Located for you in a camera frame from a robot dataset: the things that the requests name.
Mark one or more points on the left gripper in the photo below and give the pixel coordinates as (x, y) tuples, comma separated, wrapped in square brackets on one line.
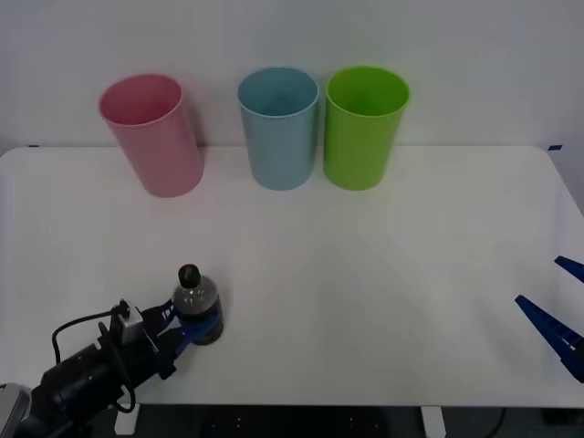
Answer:
[(148, 358)]

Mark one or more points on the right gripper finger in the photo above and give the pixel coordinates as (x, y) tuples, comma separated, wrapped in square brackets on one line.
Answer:
[(572, 268), (549, 326)]

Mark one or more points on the dark bottle with black cap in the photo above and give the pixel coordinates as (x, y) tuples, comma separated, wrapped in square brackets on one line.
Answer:
[(195, 297)]

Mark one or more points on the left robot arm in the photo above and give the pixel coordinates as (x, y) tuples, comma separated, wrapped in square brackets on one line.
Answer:
[(68, 383)]

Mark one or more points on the white table leg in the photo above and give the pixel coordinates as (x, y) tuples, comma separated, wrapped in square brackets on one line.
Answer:
[(433, 422), (125, 420)]

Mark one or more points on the pink plastic bin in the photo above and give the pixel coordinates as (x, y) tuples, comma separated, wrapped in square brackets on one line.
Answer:
[(159, 150)]

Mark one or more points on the pale blue plastic bin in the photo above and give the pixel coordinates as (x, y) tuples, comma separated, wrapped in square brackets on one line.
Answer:
[(280, 146)]

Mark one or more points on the green plastic bin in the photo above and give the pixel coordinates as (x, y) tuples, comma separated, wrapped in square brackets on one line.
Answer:
[(358, 148)]

